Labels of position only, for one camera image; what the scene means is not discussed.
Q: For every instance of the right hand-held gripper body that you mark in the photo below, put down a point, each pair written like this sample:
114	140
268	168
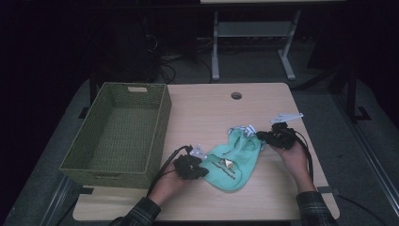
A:
284	138

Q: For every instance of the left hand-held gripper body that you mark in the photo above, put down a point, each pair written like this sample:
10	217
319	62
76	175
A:
185	166

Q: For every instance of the mint green garment striped trim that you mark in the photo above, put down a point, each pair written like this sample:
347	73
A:
227	182

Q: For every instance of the green woven basket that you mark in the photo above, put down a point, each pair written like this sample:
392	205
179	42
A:
125	125

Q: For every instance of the person's right hand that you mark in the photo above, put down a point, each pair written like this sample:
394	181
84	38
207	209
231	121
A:
293	163

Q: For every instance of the person's left hand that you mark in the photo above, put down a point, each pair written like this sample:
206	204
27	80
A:
166	188

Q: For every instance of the grey tape piece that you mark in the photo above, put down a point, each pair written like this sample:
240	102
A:
326	189

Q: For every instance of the black metal stand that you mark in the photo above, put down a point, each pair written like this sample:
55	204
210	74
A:
352	94

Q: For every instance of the black tape piece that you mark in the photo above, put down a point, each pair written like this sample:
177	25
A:
86	190
84	113

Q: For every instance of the white metal stand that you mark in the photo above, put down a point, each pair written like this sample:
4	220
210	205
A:
251	29

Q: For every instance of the aluminium floor rail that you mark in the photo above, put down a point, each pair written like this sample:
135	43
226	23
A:
59	197
376	169

